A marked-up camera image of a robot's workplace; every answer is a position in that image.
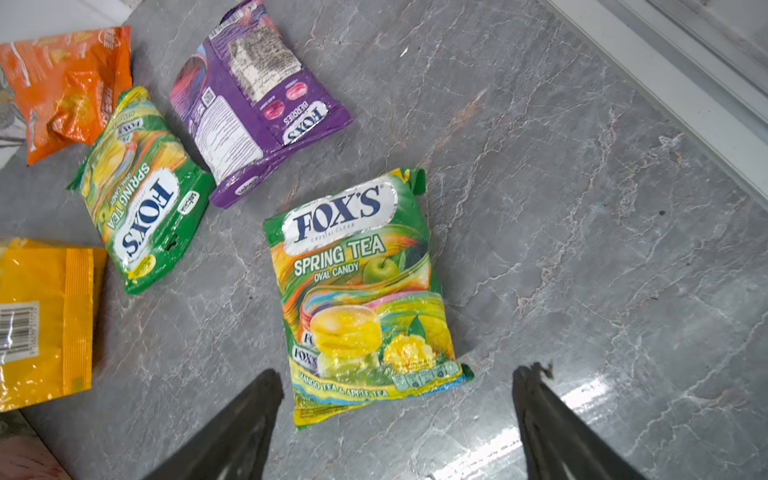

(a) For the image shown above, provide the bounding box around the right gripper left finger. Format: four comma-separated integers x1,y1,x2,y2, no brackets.
147,369,284,479

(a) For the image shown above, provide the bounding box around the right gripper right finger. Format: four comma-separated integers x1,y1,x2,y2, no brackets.
512,362,644,480

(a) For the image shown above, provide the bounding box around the lime Fox's candy bag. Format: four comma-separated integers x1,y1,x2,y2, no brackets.
263,168,473,429

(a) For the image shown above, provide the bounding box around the yellow snack bag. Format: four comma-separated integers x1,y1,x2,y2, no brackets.
1,237,108,412

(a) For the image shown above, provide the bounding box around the green Fox's candy bag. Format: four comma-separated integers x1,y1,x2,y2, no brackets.
69,86,215,294

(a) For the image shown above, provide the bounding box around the purple snack packet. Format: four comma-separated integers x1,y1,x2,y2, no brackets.
170,1,352,208

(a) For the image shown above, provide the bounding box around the small orange snack packet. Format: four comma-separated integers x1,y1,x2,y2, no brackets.
1,26,133,165

